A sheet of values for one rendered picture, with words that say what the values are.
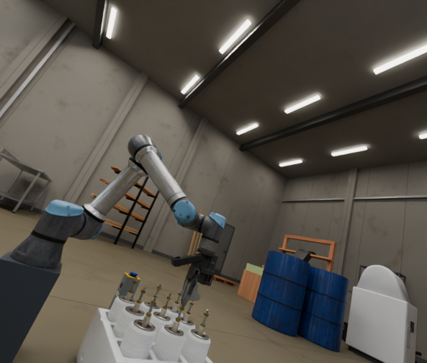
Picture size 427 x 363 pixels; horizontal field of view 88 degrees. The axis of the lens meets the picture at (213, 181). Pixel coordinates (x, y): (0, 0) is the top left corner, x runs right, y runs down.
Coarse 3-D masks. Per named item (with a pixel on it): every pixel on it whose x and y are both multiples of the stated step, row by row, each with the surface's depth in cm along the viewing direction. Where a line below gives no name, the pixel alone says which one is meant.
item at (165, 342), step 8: (160, 336) 76; (168, 336) 75; (176, 336) 76; (184, 336) 79; (160, 344) 75; (168, 344) 74; (176, 344) 75; (160, 352) 74; (168, 352) 74; (176, 352) 75; (160, 360) 73; (168, 360) 73; (176, 360) 75
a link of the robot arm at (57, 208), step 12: (60, 204) 83; (72, 204) 90; (48, 216) 80; (60, 216) 81; (72, 216) 84; (84, 216) 92; (36, 228) 79; (48, 228) 79; (60, 228) 81; (72, 228) 86
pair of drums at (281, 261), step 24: (288, 264) 306; (264, 288) 310; (288, 288) 296; (312, 288) 323; (336, 288) 312; (264, 312) 294; (288, 312) 287; (312, 312) 309; (336, 312) 303; (312, 336) 297; (336, 336) 296
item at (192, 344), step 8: (192, 336) 82; (184, 344) 82; (192, 344) 80; (200, 344) 80; (208, 344) 82; (184, 352) 80; (192, 352) 79; (200, 352) 80; (192, 360) 79; (200, 360) 79
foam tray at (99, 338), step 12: (96, 312) 92; (108, 312) 94; (96, 324) 86; (108, 324) 82; (84, 336) 90; (96, 336) 81; (108, 336) 74; (84, 348) 84; (96, 348) 76; (108, 348) 70; (84, 360) 79; (96, 360) 72; (108, 360) 66; (120, 360) 63; (132, 360) 65; (144, 360) 68; (156, 360) 70; (180, 360) 77
